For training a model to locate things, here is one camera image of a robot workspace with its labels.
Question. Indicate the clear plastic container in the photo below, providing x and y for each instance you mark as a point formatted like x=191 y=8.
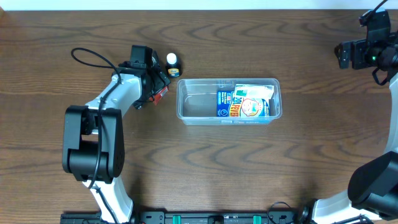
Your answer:
x=196 y=101

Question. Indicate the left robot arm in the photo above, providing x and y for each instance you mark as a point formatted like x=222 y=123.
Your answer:
x=93 y=140

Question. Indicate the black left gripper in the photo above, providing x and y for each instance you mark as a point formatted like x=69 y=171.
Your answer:
x=163 y=80

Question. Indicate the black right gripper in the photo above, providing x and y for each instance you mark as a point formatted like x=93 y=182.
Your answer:
x=362 y=46

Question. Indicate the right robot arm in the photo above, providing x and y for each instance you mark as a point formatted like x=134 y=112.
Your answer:
x=372 y=189

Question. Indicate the white medicine box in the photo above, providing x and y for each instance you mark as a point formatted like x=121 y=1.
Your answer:
x=254 y=91

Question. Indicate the black mounting rail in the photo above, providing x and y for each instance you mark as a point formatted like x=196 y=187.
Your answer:
x=273 y=216

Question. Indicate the small dark medicine bottle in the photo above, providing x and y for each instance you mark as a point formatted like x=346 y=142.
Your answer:
x=173 y=65

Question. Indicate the red square packet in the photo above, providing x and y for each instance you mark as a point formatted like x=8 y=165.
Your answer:
x=159 y=95

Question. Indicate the blue fever patch box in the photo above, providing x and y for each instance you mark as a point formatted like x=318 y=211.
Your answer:
x=229 y=105

